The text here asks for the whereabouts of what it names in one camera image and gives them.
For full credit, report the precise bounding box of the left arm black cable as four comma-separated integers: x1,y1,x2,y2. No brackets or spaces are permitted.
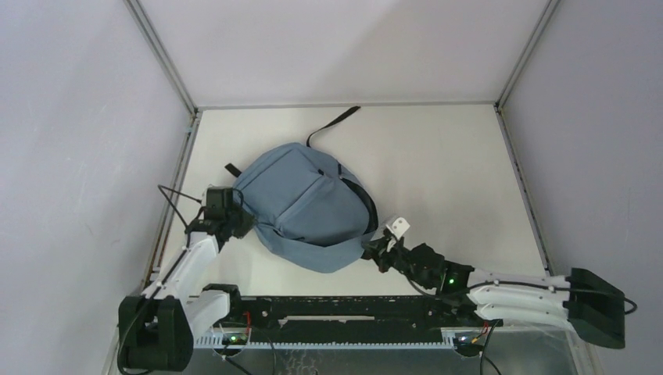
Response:
116,184,245,375

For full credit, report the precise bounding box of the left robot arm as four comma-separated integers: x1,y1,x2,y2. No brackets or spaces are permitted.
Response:
116,187,254,374

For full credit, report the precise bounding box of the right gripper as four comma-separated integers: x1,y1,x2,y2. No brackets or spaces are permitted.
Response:
362,234,432,290

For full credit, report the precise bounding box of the aluminium frame profile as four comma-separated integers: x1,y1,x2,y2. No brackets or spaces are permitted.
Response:
123,0,200,123

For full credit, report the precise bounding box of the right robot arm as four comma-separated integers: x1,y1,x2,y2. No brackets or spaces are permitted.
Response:
363,216,636,349

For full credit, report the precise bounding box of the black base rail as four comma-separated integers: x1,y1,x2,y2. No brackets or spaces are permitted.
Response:
194,295,504,345

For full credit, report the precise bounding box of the blue student backpack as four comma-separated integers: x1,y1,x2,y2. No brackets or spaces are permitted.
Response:
224,105,380,274

